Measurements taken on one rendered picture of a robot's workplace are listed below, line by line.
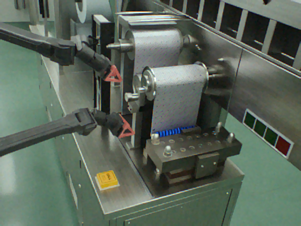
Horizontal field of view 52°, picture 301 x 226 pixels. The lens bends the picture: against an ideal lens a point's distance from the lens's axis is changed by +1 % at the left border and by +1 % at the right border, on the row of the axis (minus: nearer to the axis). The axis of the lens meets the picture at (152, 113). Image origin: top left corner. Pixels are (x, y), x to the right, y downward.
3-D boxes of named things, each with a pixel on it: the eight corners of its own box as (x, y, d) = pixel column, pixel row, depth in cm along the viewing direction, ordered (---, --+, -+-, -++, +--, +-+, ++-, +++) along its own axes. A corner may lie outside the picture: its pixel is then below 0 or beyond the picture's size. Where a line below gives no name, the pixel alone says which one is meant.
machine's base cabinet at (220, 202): (40, 104, 354) (32, 29, 311) (96, 97, 380) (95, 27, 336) (107, 335, 161) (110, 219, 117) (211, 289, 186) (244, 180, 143)
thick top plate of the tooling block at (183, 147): (145, 150, 138) (146, 139, 135) (218, 135, 154) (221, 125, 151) (160, 173, 126) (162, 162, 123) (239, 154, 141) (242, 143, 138)
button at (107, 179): (96, 178, 130) (96, 173, 129) (112, 174, 133) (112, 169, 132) (101, 189, 125) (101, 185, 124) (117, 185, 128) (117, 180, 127)
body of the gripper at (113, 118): (116, 137, 126) (101, 132, 121) (109, 124, 134) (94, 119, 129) (124, 124, 124) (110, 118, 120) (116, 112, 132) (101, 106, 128)
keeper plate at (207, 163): (193, 175, 135) (197, 155, 130) (212, 170, 139) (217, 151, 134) (196, 179, 133) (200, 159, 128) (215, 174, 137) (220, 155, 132)
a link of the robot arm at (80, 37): (57, 66, 112) (58, 44, 107) (56, 50, 121) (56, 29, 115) (91, 66, 116) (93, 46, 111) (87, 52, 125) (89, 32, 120)
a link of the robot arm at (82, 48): (72, 57, 111) (83, 46, 109) (70, 47, 116) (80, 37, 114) (87, 67, 115) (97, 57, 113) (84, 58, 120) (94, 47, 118)
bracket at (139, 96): (124, 144, 152) (127, 88, 137) (137, 142, 155) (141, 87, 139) (128, 150, 149) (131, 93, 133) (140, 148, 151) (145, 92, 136)
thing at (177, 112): (150, 136, 141) (154, 100, 131) (194, 127, 150) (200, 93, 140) (150, 136, 140) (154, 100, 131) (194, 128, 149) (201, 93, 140)
